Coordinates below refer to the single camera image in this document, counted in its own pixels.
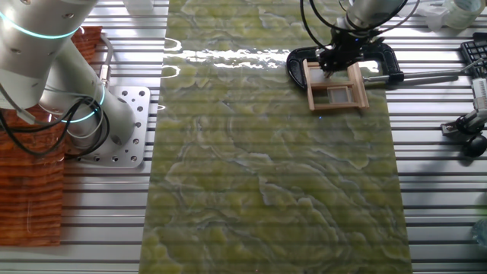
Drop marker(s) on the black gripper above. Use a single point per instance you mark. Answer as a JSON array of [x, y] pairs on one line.
[[350, 47]]

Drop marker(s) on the wooden miniature sliding window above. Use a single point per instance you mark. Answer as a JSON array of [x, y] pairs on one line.
[[359, 91]]

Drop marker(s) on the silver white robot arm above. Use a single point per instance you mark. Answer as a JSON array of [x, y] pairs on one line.
[[38, 45]]

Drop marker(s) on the black metal C-clamp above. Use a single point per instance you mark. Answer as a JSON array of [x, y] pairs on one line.
[[393, 66]]

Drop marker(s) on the small clear plastic cup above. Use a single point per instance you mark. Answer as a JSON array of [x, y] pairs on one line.
[[435, 19]]

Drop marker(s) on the green marble pattern mat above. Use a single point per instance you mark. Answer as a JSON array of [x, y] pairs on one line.
[[266, 171]]

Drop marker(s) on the black keyboard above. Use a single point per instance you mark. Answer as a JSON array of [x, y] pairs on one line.
[[475, 53]]

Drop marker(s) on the clear plastic water bottle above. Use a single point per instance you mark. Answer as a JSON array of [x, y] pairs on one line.
[[481, 232]]

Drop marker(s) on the brown wood grain mat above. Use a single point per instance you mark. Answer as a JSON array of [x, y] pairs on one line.
[[30, 190]]

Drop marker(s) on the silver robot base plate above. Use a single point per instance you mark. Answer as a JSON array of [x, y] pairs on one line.
[[141, 114]]

